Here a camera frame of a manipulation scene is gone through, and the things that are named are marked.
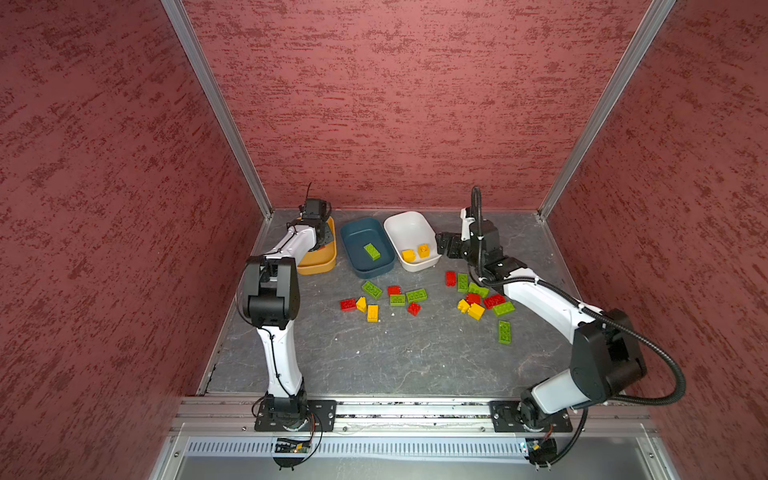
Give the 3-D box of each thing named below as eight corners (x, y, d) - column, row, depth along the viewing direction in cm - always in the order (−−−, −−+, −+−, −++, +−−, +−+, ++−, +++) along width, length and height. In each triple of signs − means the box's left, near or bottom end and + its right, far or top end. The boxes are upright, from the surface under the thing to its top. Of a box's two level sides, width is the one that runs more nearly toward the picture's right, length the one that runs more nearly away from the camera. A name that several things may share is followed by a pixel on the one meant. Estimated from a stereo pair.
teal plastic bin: (355, 286, 101) (353, 276, 96) (338, 232, 116) (336, 222, 112) (402, 271, 105) (403, 261, 100) (380, 221, 120) (379, 211, 116)
